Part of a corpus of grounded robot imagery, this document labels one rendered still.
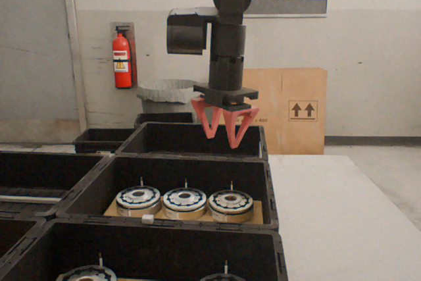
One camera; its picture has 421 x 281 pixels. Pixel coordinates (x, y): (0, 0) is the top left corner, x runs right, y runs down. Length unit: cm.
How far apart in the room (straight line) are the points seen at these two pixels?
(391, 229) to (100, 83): 307
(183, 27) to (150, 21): 297
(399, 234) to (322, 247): 23
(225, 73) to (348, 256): 61
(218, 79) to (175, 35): 9
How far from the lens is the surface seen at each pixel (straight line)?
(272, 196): 73
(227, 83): 58
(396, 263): 103
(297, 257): 97
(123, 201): 87
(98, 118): 381
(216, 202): 84
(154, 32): 354
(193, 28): 57
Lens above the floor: 127
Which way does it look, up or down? 17 degrees down
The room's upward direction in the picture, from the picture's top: straight up
